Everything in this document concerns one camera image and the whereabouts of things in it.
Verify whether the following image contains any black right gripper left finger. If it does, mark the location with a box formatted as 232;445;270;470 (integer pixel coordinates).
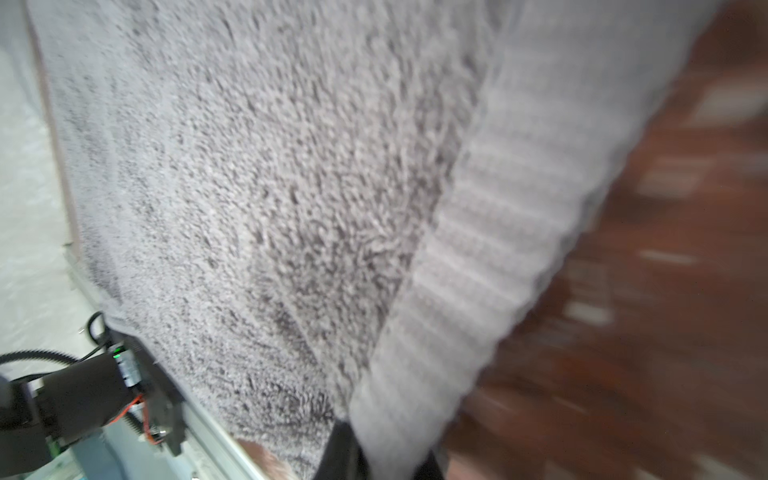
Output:
313;421;366;480

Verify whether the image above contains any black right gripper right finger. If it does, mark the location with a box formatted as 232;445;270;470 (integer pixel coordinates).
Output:
413;451;445;480

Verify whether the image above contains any grey towel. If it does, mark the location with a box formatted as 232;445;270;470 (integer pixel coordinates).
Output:
28;1;720;479

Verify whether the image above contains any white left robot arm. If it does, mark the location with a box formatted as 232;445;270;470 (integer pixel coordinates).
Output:
1;354;136;478

